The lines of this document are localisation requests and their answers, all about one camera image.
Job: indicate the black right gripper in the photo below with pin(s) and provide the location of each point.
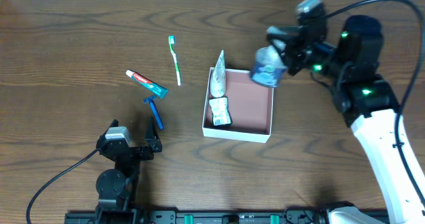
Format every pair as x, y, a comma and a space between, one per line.
293, 56

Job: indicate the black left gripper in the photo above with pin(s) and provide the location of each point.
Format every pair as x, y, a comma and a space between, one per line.
133, 151

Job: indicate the blue disposable razor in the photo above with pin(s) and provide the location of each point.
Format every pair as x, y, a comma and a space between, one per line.
150, 101

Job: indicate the clear spray bottle blue liquid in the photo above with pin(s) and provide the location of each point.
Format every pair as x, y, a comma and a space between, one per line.
268, 68

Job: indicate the red green toothpaste tube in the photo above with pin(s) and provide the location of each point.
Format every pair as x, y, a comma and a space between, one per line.
155, 88

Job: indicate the green white soap packet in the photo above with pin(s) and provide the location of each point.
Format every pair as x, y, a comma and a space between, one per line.
220, 113

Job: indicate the white shampoo tube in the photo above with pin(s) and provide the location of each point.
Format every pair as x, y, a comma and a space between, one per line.
218, 78

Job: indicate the green white toothbrush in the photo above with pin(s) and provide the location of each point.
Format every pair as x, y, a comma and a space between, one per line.
171, 40

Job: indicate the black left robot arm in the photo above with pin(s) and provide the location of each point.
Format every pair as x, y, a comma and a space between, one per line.
117, 187

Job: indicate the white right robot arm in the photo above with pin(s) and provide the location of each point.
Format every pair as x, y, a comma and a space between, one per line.
364, 98

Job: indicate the white cardboard box pink inside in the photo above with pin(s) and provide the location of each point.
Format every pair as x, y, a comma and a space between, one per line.
250, 106

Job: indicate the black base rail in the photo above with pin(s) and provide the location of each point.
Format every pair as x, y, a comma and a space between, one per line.
173, 217

